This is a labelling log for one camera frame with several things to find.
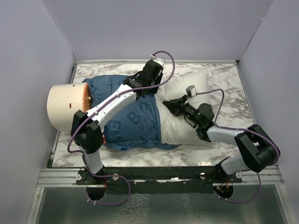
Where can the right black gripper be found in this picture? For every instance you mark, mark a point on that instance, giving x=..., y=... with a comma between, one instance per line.
x=177, y=106

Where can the white pillow with red logo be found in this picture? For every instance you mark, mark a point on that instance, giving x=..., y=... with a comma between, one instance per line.
x=178, y=130

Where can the blue lettered pillowcase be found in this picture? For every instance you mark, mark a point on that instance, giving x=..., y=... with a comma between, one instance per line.
x=137, y=125

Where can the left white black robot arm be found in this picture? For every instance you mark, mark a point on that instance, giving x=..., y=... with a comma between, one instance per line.
x=88, y=127

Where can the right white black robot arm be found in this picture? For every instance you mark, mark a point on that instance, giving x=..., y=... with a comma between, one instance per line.
x=257, y=150

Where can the cream cylinder with orange lid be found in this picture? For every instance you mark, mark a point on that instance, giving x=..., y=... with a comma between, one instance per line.
x=64, y=100

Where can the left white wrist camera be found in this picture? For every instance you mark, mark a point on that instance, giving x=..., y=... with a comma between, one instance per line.
x=158, y=60

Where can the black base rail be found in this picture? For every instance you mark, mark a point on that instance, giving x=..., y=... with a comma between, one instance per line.
x=154, y=180

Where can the aluminium frame rail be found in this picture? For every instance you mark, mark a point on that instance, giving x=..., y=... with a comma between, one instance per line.
x=57, y=177

